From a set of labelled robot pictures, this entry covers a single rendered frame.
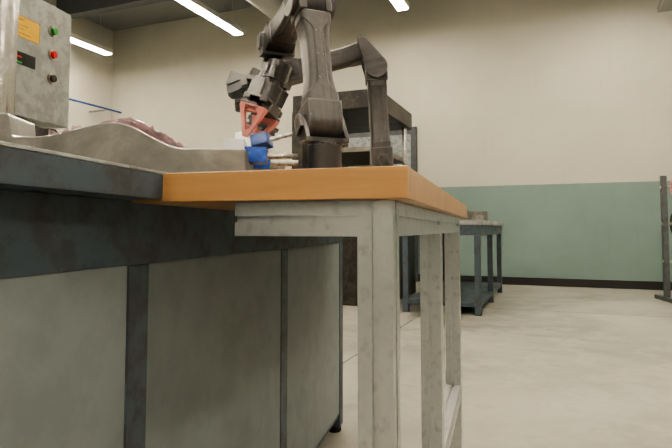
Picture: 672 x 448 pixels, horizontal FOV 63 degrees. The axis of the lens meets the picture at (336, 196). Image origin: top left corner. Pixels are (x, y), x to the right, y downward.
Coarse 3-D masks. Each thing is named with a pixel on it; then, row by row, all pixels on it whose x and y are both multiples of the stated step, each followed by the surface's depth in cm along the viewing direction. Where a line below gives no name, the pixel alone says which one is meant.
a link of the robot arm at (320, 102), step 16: (304, 0) 106; (320, 0) 108; (304, 16) 105; (320, 16) 107; (304, 32) 106; (320, 32) 105; (304, 48) 106; (320, 48) 104; (304, 64) 105; (320, 64) 103; (304, 80) 105; (320, 80) 102; (304, 96) 102; (320, 96) 101; (336, 96) 102; (304, 112) 101; (320, 112) 100; (336, 112) 101; (320, 128) 99; (336, 128) 100
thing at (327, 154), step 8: (312, 144) 98; (320, 144) 97; (328, 144) 97; (336, 144) 98; (312, 152) 98; (320, 152) 97; (328, 152) 97; (336, 152) 98; (312, 160) 98; (320, 160) 97; (328, 160) 97; (336, 160) 98
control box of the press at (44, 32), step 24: (24, 0) 173; (24, 24) 173; (48, 24) 183; (24, 48) 172; (48, 48) 182; (24, 72) 172; (48, 72) 182; (24, 96) 172; (48, 96) 182; (48, 120) 182
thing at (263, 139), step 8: (240, 136) 128; (248, 136) 128; (256, 136) 128; (264, 136) 127; (272, 136) 128; (280, 136) 128; (288, 136) 128; (248, 144) 127; (256, 144) 127; (264, 144) 128; (272, 144) 130
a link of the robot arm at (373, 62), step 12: (348, 48) 158; (360, 48) 156; (372, 48) 155; (288, 60) 157; (300, 60) 157; (336, 60) 158; (348, 60) 158; (360, 60) 158; (372, 60) 155; (384, 60) 155; (300, 72) 157; (372, 72) 155; (384, 72) 155
